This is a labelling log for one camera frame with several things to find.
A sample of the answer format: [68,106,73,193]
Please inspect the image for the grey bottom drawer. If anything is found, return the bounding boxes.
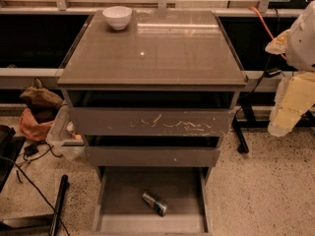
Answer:
[93,167,212,236]

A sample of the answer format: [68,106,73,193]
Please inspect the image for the grey drawer cabinet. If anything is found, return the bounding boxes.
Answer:
[56,9,248,182]

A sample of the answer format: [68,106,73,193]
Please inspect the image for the grey top drawer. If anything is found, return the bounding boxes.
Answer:
[70,107,234,137]

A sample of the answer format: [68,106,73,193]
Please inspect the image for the orange cloth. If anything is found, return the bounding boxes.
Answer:
[19,108,54,142]

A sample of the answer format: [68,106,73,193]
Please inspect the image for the orange cable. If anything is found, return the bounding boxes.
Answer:
[247,5,287,61]

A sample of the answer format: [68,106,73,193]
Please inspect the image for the clear plastic container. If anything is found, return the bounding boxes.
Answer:
[46,105,85,160]

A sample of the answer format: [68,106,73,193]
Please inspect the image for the grey middle drawer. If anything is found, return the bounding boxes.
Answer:
[86,147,220,167]

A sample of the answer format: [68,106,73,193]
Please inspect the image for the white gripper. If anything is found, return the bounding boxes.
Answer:
[265,29,315,137]

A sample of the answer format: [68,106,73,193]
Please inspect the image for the black table frame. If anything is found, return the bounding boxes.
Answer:
[232,99,315,153]

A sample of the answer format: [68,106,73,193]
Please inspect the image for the black box on rail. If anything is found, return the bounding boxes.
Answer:
[264,68,282,78]

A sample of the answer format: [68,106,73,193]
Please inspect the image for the white ceramic bowl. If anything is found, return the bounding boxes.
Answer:
[102,6,132,30]

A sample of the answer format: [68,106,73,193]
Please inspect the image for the black bin left edge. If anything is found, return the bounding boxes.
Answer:
[0,125,26,192]

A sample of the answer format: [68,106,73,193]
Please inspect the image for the grey drawer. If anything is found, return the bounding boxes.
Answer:
[86,147,220,167]
[93,167,212,236]
[70,107,234,137]

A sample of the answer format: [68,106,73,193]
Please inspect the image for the brown cloth bag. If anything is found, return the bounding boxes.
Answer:
[20,78,63,110]

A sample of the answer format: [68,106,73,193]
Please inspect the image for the black power adapter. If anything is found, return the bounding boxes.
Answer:
[24,144,38,156]

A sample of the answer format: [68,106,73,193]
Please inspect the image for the black metal stand leg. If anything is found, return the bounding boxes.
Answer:
[0,175,69,236]

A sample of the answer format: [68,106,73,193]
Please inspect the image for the black floor cable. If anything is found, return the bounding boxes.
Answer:
[0,143,71,236]

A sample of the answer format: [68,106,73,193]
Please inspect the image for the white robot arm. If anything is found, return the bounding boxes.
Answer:
[265,1,315,137]

